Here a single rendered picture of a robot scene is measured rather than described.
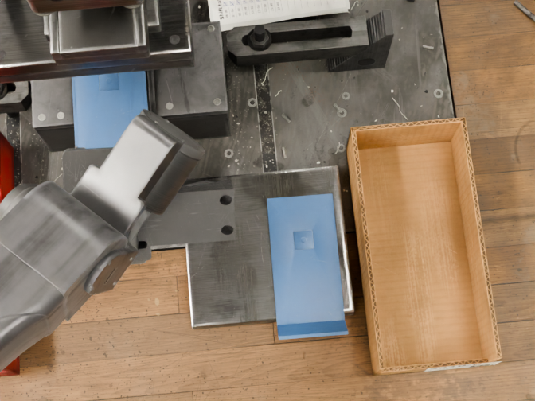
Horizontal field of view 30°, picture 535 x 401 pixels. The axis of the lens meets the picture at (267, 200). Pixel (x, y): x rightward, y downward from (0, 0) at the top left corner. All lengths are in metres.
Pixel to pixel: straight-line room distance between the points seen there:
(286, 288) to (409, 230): 0.15
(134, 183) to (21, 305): 0.13
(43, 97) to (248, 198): 0.24
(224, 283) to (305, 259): 0.09
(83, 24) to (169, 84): 0.20
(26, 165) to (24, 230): 0.46
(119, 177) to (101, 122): 0.31
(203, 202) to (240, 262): 0.26
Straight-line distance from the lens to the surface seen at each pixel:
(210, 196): 0.80
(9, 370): 1.05
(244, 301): 1.04
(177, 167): 0.73
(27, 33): 0.91
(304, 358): 1.06
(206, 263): 1.05
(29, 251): 0.67
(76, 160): 0.85
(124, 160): 0.72
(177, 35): 0.89
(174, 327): 1.06
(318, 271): 1.05
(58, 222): 0.68
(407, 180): 1.10
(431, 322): 1.07
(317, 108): 1.12
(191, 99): 1.04
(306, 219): 1.06
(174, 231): 0.81
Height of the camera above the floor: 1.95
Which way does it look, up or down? 75 degrees down
